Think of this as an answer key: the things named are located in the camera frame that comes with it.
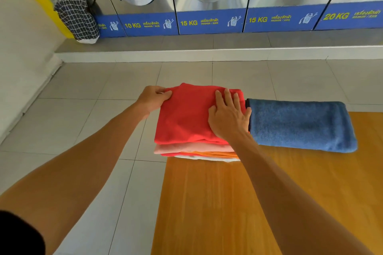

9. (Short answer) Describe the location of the red cloth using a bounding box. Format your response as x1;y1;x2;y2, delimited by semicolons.
154;83;247;145

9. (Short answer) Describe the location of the small steel washing machine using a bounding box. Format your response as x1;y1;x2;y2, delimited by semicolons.
96;0;179;37

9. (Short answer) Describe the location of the white folded cloth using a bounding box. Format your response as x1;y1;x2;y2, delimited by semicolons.
174;155;241;163

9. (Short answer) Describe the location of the checkered laundry bag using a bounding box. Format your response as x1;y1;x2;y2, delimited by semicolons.
51;0;100;44

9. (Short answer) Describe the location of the steel washing machine open door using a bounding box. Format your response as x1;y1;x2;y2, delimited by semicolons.
25;0;127;39

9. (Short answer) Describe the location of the person's left hand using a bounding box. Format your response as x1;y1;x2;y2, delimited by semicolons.
136;85;173;115

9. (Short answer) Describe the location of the pink folded cloth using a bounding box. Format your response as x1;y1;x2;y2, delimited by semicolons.
154;143;236;155

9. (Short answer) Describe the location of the person's right forearm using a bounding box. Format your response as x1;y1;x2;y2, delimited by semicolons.
229;132;373;255

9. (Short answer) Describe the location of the orange folded cloth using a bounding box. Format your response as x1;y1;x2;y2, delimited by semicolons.
161;151;240;159

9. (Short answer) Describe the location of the black shirt sleeve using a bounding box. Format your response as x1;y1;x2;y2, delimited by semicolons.
0;210;46;255

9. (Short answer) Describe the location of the person's left forearm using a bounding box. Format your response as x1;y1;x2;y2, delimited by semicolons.
0;103;150;255

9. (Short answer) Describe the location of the person's right hand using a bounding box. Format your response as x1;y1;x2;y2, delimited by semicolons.
208;88;252;144

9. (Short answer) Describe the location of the blue folded towel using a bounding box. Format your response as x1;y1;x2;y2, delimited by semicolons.
245;98;358;154

